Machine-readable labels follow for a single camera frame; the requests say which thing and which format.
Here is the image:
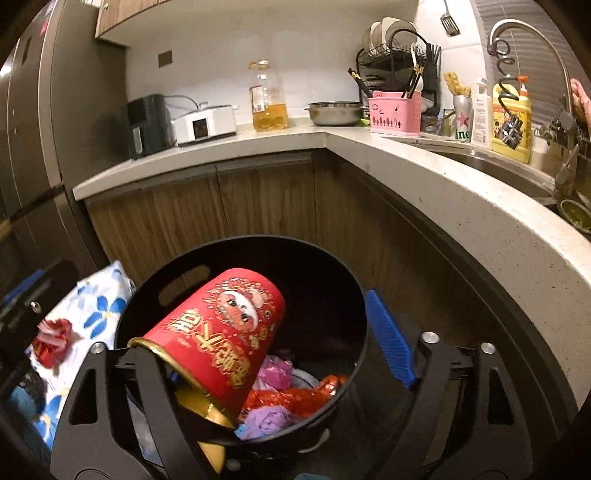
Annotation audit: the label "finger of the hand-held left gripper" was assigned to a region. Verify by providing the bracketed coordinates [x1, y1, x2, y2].
[0, 271, 48, 313]
[27, 259, 78, 325]

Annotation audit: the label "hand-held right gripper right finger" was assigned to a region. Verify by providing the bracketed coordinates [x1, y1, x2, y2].
[365, 289, 525, 480]

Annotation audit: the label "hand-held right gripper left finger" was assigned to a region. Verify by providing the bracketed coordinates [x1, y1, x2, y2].
[50, 340, 204, 480]

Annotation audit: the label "red foil wrapper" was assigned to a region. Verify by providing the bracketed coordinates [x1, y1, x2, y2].
[30, 318, 75, 370]

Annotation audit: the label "red paper cup gold rim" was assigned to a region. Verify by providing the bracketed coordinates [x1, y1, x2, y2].
[127, 269, 287, 476]

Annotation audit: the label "red plastic bag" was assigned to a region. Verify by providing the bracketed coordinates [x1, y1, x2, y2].
[242, 374, 349, 421]

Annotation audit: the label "small pink plastic bag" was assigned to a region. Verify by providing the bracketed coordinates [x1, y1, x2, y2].
[254, 355, 296, 391]

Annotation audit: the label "black trash bin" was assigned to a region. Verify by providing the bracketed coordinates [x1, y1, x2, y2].
[113, 235, 370, 455]

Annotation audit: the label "blue floral blanket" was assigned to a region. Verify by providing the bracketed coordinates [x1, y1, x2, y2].
[25, 261, 137, 450]

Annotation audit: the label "dark steel refrigerator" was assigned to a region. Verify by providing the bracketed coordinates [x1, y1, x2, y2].
[0, 0, 127, 287]

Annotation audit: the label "pale stone countertop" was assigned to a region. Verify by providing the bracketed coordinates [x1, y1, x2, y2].
[73, 124, 591, 407]

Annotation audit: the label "black air fryer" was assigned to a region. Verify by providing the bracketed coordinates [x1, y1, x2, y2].
[127, 93, 172, 160]

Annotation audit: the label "wooden lower cabinets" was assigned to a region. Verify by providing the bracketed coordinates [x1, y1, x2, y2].
[85, 150, 578, 416]

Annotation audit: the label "steel kitchen sink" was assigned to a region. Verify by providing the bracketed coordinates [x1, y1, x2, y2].
[416, 138, 591, 208]

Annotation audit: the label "white electric cooker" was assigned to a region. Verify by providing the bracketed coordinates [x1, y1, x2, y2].
[170, 104, 238, 147]

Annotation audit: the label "small green bowl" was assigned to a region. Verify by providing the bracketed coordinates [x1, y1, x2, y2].
[556, 198, 591, 232]

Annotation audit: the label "pink plastic basket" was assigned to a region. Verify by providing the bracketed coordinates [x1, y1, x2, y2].
[368, 91, 422, 136]

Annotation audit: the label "green drink can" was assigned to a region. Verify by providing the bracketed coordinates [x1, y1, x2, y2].
[452, 95, 474, 143]

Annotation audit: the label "steel mixing bowl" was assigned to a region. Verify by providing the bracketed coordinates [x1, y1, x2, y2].
[305, 102, 363, 127]

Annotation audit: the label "white pump bottle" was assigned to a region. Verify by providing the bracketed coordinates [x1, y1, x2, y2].
[471, 78, 494, 149]

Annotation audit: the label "yellow detergent bottle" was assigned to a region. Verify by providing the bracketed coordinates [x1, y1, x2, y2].
[492, 76, 533, 164]

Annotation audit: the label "clear oil bottle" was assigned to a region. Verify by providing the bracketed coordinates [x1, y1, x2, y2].
[249, 59, 288, 132]

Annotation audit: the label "yellow sponge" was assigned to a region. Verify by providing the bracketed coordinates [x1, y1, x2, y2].
[443, 71, 472, 97]

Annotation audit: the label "wooden upper cabinet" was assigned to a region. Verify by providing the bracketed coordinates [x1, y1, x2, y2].
[95, 0, 195, 40]

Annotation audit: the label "pink cloth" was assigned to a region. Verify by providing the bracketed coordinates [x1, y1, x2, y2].
[570, 78, 591, 125]

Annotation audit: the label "white dishes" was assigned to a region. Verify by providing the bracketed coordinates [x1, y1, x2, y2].
[361, 17, 419, 58]

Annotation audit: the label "grey window blinds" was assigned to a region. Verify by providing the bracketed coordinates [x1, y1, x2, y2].
[471, 0, 591, 134]

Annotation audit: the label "hanging slotted spatula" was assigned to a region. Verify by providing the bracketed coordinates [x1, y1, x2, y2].
[440, 0, 461, 37]

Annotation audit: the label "steel kitchen faucet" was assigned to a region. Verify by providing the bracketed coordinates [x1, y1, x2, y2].
[488, 19, 575, 134]

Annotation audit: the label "black power cable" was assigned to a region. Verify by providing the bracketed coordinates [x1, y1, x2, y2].
[164, 95, 204, 112]

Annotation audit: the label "coiled black sprayer hose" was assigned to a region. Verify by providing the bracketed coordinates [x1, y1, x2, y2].
[492, 39, 527, 148]

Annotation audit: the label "black wire dish rack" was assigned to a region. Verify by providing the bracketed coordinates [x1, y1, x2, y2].
[355, 30, 441, 130]

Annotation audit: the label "wire sink caddy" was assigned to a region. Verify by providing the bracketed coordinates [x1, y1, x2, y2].
[536, 111, 591, 148]

